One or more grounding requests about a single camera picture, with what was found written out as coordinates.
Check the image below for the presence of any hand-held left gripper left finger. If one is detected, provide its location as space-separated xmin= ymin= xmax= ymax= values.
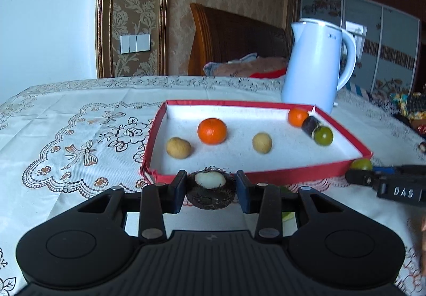
xmin=75 ymin=170 xmax=189 ymax=243

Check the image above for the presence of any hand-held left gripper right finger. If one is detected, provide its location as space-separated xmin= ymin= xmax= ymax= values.
xmin=235 ymin=170 xmax=340 ymax=241

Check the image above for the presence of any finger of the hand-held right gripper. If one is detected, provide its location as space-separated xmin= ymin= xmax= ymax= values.
xmin=345 ymin=168 xmax=383 ymax=188
xmin=372 ymin=165 xmax=404 ymax=175

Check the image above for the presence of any peeled dark rambutan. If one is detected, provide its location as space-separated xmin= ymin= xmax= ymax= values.
xmin=185 ymin=167 xmax=237 ymax=211

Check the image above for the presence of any red shallow cardboard box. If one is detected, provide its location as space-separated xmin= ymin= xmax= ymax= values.
xmin=140 ymin=100 xmax=374 ymax=185

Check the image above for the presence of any tan round potato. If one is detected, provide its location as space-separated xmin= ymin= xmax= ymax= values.
xmin=252 ymin=132 xmax=273 ymax=153

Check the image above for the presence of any dark green round fruit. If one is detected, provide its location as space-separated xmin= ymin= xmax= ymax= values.
xmin=313 ymin=126 xmax=334 ymax=146

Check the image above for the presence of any colourful patterned blanket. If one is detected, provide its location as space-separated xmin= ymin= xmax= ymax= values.
xmin=349 ymin=83 xmax=426 ymax=133

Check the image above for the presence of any large orange tangerine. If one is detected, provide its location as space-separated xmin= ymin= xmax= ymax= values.
xmin=197 ymin=118 xmax=228 ymax=145

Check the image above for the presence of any small orange tangerine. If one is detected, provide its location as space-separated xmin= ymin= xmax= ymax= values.
xmin=288 ymin=108 xmax=309 ymax=127

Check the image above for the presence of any white electric kettle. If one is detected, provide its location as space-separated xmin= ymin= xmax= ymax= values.
xmin=280 ymin=18 xmax=357 ymax=114

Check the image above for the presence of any floral sliding-door wardrobe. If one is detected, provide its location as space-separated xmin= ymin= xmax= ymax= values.
xmin=300 ymin=0 xmax=420 ymax=97

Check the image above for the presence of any pink folded bedding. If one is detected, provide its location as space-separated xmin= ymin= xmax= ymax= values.
xmin=204 ymin=53 xmax=288 ymax=79

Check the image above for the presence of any wooden headboard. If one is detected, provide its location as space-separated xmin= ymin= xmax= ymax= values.
xmin=188 ymin=3 xmax=289 ymax=76

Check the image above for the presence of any white wall switch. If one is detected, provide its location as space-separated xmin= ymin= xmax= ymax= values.
xmin=120 ymin=34 xmax=151 ymax=54

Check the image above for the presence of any gold wall trim frame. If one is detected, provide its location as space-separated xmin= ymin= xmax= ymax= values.
xmin=96 ymin=0 xmax=172 ymax=79

